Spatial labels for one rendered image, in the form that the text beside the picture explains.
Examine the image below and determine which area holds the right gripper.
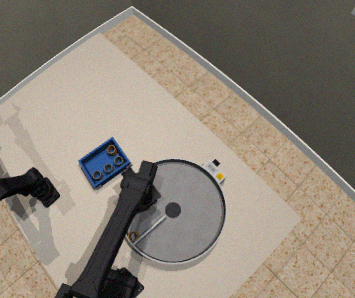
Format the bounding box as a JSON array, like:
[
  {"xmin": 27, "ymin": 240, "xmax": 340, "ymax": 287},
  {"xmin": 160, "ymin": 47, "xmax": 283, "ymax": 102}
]
[{"xmin": 138, "ymin": 184, "xmax": 161, "ymax": 213}]

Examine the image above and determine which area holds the blue crate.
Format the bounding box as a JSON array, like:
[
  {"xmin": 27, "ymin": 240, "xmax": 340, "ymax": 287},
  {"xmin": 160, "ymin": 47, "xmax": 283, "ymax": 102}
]
[{"xmin": 78, "ymin": 137, "xmax": 131, "ymax": 188}]

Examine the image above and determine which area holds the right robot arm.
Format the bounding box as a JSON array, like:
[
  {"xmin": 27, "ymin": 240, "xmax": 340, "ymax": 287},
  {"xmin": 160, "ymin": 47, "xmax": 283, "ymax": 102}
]
[{"xmin": 55, "ymin": 160, "xmax": 158, "ymax": 298}]

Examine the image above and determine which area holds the dark grey hollow cylinder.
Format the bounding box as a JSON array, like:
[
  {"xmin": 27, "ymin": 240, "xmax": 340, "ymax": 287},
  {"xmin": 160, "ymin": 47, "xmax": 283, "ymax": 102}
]
[
  {"xmin": 92, "ymin": 170, "xmax": 103, "ymax": 181},
  {"xmin": 104, "ymin": 164, "xmax": 114, "ymax": 174},
  {"xmin": 114, "ymin": 156, "xmax": 124, "ymax": 167}
]

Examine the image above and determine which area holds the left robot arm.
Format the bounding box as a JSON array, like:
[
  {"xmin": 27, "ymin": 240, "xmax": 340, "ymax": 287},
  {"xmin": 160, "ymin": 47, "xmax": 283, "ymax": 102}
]
[{"xmin": 0, "ymin": 167, "xmax": 60, "ymax": 208}]

